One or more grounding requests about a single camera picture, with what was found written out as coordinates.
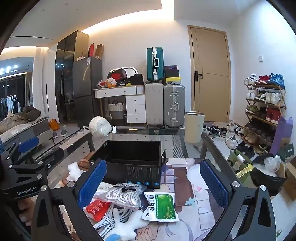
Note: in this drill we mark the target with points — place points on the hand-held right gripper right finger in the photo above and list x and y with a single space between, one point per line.
214 183

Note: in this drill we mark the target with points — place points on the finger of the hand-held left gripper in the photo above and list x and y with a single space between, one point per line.
27 142
46 160

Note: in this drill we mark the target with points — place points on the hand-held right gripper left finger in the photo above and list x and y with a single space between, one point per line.
92 183

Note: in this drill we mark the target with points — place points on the red white glue packet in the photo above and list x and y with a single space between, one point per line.
96 209

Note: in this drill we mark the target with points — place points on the white shoelace packet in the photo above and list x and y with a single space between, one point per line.
122 195

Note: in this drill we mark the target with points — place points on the black plastic bin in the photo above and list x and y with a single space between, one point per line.
138 171

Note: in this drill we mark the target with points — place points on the green white sachet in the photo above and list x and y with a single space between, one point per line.
161 206

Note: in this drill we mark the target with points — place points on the person's left hand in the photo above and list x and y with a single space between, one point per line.
26 209

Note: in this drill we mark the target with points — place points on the grey sofa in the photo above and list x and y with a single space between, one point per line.
22 134

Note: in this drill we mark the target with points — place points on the white foam piece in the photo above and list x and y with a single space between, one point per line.
74 171

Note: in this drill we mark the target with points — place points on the brown jacket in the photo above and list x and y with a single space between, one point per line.
22 117

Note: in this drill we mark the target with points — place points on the grey slippers pair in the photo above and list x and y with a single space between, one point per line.
60 133

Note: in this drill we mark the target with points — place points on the green paper bag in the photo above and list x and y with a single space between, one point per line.
238 163

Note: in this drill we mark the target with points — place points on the orange bag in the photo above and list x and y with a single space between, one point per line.
54 124

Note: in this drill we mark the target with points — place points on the printed table mat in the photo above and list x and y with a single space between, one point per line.
189 208

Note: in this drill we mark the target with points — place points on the hanging clothes rack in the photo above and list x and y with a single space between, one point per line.
10 104

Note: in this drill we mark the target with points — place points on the scattered shoes pile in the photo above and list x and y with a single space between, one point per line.
227 135

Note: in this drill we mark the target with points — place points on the black white patterned rug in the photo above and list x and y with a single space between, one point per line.
179 146

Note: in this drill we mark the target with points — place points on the black trash bag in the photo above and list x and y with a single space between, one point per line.
266 178

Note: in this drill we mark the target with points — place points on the white plastic bag bundle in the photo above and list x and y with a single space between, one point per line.
100 126

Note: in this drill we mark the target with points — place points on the small white device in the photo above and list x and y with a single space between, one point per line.
114 129

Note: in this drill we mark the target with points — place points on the cream cylindrical bin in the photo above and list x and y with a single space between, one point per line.
193 128

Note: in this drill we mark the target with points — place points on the woven laundry basket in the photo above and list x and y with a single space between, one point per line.
116 112

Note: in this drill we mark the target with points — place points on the brown cardboard box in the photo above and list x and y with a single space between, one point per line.
291 178

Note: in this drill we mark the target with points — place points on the grey refrigerator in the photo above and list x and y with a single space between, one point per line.
86 88

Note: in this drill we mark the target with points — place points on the purple bag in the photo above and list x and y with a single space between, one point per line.
281 136

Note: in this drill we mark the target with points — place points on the white desk with drawers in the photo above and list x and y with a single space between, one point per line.
135 109

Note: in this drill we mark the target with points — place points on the silver suitcase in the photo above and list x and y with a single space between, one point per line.
174 105

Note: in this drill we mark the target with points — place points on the wooden shoe rack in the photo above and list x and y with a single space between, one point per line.
264 106

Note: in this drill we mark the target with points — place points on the bag of oranges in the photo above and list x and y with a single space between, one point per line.
106 83

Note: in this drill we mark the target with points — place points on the beige suitcase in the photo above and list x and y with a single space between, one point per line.
154 104

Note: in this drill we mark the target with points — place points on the tan wooden door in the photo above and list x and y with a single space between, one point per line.
210 76

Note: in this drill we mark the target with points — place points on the red black bag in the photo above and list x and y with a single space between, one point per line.
116 74

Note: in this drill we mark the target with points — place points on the red tall box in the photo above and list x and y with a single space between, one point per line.
91 50

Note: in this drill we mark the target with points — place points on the black and yellow boxes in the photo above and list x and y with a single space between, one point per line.
172 75

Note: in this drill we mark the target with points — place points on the brown tall box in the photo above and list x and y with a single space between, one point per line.
99 51

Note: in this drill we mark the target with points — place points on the teal suitcase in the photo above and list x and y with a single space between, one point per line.
155 64

